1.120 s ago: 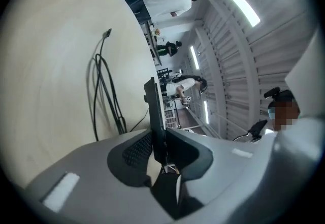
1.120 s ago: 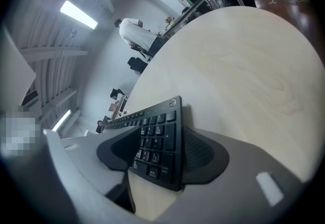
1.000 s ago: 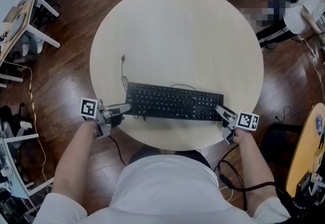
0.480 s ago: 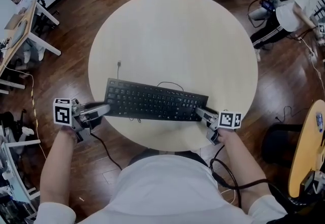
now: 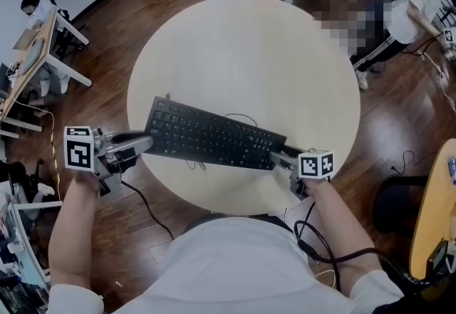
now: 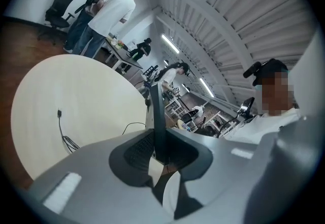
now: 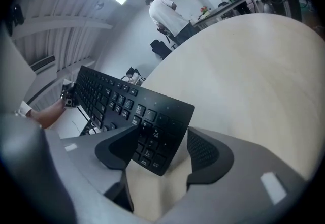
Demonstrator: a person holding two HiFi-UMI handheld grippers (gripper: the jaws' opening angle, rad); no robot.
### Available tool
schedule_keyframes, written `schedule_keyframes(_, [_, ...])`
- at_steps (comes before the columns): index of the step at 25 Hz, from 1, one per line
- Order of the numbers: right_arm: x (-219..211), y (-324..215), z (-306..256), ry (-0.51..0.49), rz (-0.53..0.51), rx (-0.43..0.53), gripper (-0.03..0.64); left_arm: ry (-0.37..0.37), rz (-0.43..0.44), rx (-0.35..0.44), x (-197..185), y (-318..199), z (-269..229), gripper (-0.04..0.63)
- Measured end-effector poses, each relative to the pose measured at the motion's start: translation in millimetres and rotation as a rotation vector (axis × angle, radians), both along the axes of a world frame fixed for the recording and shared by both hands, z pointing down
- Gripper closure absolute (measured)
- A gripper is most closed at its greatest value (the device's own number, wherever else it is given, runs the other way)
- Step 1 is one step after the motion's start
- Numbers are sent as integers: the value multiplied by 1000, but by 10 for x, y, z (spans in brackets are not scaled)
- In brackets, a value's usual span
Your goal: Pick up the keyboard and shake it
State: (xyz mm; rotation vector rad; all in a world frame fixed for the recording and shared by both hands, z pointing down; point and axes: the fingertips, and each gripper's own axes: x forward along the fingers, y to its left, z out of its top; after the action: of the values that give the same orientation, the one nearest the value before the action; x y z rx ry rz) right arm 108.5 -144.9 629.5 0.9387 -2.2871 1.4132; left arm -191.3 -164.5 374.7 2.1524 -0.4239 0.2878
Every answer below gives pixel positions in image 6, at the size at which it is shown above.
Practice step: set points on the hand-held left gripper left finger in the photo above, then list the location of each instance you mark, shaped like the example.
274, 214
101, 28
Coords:
76, 167

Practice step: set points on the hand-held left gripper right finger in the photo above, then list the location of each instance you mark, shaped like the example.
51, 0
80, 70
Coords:
233, 174

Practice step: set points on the black keyboard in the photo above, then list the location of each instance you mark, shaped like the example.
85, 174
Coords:
139, 150

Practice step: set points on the person's white shirt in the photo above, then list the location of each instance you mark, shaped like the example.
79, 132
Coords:
261, 126

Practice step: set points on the black stand-mounted device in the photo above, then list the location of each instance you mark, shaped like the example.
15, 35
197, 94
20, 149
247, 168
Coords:
246, 108

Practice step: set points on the white shelf rack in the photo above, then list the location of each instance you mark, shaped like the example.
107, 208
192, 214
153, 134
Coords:
175, 106

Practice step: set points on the long ceiling tube light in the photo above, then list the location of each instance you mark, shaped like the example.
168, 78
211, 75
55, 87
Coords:
206, 87
170, 43

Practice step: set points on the dark flat monitor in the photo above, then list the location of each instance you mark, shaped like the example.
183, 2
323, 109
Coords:
158, 121

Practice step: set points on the person's head with black cap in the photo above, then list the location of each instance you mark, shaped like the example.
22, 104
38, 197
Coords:
275, 85

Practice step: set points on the dark table with white legs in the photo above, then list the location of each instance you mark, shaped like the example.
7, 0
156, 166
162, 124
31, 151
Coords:
123, 56

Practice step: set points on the black office chair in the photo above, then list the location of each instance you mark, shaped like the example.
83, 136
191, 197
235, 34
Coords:
60, 7

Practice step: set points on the black head-mounted camera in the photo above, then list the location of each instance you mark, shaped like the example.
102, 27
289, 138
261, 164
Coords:
252, 68

